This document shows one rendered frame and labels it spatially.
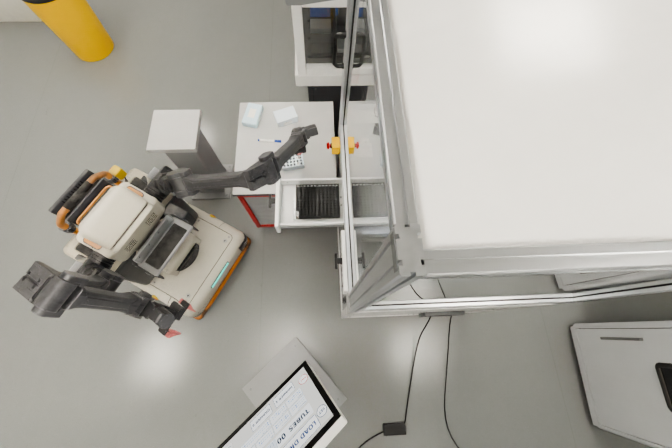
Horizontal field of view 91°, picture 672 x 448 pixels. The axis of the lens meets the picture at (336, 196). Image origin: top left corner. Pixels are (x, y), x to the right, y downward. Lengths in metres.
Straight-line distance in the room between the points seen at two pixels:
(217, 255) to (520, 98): 2.00
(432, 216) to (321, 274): 1.99
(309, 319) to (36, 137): 2.73
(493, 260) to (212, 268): 1.99
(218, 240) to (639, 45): 2.18
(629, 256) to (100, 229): 1.39
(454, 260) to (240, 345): 2.13
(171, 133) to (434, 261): 1.91
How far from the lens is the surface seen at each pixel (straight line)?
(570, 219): 0.68
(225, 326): 2.57
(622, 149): 0.80
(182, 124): 2.24
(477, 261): 0.55
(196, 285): 2.36
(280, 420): 1.45
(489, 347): 2.73
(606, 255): 0.66
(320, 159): 1.95
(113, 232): 1.39
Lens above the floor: 2.48
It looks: 68 degrees down
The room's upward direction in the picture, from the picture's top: 5 degrees clockwise
